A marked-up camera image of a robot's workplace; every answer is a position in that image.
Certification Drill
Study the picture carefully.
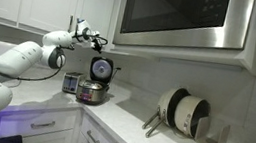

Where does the silver cabinet door handle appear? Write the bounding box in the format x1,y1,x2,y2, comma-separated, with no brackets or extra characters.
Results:
67,15,75,34

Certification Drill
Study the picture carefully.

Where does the cream frying pan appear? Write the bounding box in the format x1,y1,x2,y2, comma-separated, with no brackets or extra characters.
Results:
141,82,192,136

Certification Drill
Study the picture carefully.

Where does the silver drawer pull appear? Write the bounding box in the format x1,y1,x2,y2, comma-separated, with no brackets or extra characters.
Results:
29,118,57,133
84,128,102,143

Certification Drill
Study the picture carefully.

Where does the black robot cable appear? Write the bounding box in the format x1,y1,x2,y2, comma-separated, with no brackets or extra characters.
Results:
0,21,110,94

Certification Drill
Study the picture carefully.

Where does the stainless steel microwave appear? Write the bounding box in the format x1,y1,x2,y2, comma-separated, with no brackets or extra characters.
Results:
112,0,256,64

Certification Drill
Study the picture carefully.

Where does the silver rice cooker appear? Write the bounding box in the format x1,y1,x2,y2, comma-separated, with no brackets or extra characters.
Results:
74,53,124,110

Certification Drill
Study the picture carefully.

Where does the silver toaster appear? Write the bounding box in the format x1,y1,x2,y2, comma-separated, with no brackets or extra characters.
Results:
60,70,88,97

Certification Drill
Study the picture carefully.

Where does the beige metal pan rack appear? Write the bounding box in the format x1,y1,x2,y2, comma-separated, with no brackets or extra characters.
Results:
172,112,232,143

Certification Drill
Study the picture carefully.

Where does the dark blue object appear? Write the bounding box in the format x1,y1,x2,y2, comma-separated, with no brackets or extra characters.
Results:
0,131,25,143

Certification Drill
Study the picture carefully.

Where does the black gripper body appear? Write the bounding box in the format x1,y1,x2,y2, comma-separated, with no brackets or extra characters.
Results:
89,37,103,49

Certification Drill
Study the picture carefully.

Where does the cream saucepan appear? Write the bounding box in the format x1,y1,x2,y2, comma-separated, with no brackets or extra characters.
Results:
144,89,213,143

